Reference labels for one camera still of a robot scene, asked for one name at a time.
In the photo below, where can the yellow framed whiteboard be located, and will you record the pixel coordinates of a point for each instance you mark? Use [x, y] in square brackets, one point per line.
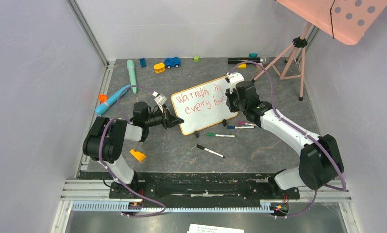
[202, 106]

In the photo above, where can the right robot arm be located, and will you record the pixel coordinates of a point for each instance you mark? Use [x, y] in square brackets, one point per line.
[320, 160]

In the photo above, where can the mint green toy crayon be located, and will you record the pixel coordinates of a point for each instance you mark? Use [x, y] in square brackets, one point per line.
[132, 76]

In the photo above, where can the blue toy crayon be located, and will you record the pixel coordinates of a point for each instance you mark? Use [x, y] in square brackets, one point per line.
[104, 106]

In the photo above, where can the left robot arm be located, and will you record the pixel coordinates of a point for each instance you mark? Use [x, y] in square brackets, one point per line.
[104, 141]

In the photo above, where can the purple capped marker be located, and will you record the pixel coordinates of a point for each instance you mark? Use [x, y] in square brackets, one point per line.
[246, 123]

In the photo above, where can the blue toy car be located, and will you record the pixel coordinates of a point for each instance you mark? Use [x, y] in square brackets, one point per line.
[172, 62]

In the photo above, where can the white paper sheet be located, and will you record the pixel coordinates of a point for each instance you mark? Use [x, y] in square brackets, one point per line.
[197, 228]

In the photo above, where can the green capped marker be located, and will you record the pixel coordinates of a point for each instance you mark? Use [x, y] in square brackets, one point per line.
[220, 135]

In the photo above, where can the pink tripod stand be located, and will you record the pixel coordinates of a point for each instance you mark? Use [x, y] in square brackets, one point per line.
[299, 44]

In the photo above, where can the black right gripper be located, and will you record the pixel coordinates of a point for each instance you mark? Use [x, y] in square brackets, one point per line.
[231, 101]

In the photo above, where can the pink perforated panel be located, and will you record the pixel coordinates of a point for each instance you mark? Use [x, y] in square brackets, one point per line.
[344, 20]

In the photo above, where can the black microphone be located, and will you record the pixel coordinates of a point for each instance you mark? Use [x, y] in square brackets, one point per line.
[236, 60]

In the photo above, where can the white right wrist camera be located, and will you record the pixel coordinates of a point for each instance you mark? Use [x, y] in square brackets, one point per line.
[233, 79]

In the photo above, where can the orange small toy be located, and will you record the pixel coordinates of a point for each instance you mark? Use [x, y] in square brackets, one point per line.
[103, 98]

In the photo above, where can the dark blue block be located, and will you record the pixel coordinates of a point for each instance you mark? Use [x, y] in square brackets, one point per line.
[143, 62]

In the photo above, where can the black capped marker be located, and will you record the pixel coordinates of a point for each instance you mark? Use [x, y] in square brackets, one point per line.
[209, 150]

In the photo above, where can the orange wedge toy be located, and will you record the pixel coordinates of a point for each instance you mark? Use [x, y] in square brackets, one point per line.
[139, 156]

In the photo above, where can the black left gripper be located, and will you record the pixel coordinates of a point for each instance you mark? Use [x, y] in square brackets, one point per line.
[171, 120]

